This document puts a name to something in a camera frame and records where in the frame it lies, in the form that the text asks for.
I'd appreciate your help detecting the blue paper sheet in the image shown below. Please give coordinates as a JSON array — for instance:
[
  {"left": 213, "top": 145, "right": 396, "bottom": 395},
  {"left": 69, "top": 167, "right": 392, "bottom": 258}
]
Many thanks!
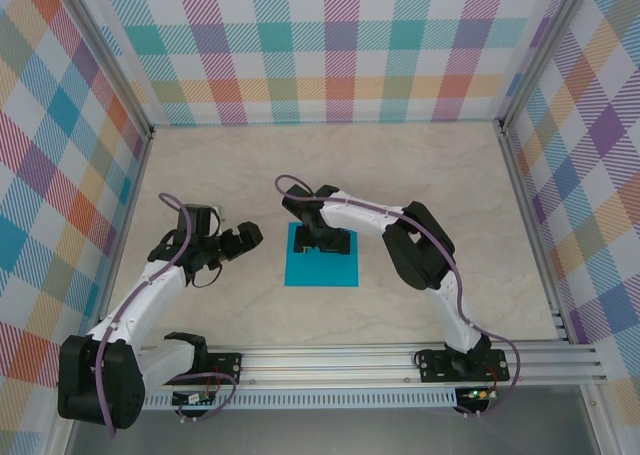
[{"left": 283, "top": 222, "right": 361, "bottom": 287}]

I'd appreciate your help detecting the grey metal sheet panel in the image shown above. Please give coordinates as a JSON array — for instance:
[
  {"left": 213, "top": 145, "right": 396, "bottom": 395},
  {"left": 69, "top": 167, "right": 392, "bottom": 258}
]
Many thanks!
[{"left": 64, "top": 405, "right": 601, "bottom": 455}]

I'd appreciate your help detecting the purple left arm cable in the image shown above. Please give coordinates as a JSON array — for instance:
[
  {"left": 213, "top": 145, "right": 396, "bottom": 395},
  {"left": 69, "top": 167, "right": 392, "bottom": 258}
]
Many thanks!
[{"left": 94, "top": 192, "right": 239, "bottom": 439}]

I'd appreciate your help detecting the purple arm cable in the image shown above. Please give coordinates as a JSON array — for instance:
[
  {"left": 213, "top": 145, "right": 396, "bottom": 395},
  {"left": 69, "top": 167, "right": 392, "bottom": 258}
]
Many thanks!
[
  {"left": 275, "top": 173, "right": 524, "bottom": 419},
  {"left": 94, "top": 192, "right": 239, "bottom": 439}
]

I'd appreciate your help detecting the aluminium side rail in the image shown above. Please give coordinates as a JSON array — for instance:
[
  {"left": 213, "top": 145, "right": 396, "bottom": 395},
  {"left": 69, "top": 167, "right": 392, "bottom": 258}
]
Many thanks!
[
  {"left": 89, "top": 129, "right": 154, "bottom": 351},
  {"left": 499, "top": 127, "right": 571, "bottom": 346}
]

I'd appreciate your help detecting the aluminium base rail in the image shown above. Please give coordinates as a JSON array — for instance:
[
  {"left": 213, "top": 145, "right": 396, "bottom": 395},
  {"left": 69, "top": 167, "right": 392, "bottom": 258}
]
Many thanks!
[{"left": 54, "top": 342, "right": 609, "bottom": 389}]

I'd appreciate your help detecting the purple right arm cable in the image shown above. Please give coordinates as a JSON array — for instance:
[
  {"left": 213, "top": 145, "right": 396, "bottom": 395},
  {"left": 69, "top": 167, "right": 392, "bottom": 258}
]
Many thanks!
[{"left": 275, "top": 173, "right": 524, "bottom": 419}]

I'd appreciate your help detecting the slotted white cable duct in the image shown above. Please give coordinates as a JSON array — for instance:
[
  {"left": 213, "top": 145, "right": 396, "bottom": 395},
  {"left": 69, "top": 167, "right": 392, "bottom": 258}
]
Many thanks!
[{"left": 79, "top": 392, "right": 459, "bottom": 410}]

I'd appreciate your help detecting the aluminium frame post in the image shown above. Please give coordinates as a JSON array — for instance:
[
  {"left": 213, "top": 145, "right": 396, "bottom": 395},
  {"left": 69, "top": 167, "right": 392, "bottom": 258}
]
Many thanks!
[
  {"left": 59, "top": 0, "right": 156, "bottom": 139},
  {"left": 499, "top": 0, "right": 596, "bottom": 134}
]

